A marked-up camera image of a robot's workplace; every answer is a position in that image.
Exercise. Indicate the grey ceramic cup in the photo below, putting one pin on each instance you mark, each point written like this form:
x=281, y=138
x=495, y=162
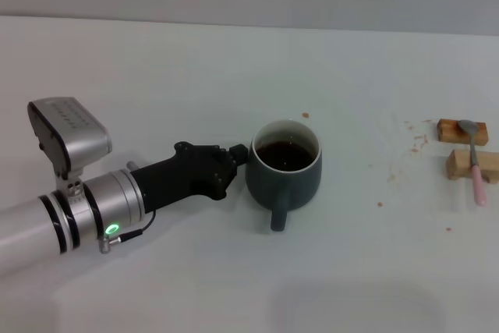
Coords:
x=280, y=188

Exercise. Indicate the stained rectangular wooden block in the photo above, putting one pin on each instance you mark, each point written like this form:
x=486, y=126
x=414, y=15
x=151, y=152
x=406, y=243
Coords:
x=448, y=134

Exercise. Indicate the light notched wooden block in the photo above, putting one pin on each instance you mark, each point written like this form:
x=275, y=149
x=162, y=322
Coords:
x=460, y=163

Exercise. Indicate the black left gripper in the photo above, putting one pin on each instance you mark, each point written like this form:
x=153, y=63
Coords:
x=179, y=177

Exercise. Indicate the dark coffee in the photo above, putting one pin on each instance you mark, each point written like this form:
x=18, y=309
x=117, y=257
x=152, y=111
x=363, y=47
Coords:
x=284, y=157

